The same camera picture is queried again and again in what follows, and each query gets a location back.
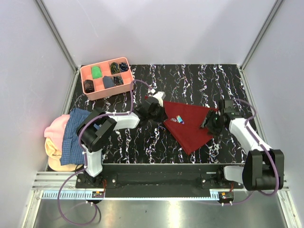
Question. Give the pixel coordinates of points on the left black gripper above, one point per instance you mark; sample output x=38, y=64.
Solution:
x=162, y=115

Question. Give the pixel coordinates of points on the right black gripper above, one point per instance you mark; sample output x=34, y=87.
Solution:
x=213, y=131

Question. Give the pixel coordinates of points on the iridescent rainbow fork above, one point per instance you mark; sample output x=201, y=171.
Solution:
x=179, y=119

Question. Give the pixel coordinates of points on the dark red cloth napkin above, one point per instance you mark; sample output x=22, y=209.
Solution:
x=189, y=135

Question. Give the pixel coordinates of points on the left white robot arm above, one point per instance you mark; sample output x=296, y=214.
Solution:
x=96, y=129

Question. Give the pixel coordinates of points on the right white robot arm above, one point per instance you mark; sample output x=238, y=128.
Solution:
x=263, y=170

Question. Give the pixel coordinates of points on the dark striped rolled sock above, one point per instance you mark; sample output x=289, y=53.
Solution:
x=118, y=81

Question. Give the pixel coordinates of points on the blue patterned dark sock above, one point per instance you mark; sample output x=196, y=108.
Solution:
x=123, y=67

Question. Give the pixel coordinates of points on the grey blue rolled sock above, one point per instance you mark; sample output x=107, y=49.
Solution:
x=108, y=82

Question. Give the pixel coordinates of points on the yellow patterned dark sock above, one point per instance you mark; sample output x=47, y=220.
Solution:
x=114, y=67

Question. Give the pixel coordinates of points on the pink divided organizer tray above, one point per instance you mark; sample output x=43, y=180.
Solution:
x=100, y=91

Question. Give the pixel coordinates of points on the green rolled sock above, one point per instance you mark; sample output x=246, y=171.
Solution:
x=96, y=72

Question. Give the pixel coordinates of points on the dark brown rolled sock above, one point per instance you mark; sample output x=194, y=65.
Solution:
x=89, y=86

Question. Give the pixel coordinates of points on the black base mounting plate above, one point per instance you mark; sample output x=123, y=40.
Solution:
x=114, y=176

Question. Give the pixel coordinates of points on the blue checkered cloth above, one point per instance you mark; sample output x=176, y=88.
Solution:
x=71, y=150

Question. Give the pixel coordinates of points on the pink cloth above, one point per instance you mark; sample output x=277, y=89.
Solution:
x=57, y=129

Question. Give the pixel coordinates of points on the peach orange cloth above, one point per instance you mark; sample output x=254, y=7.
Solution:
x=54, y=156

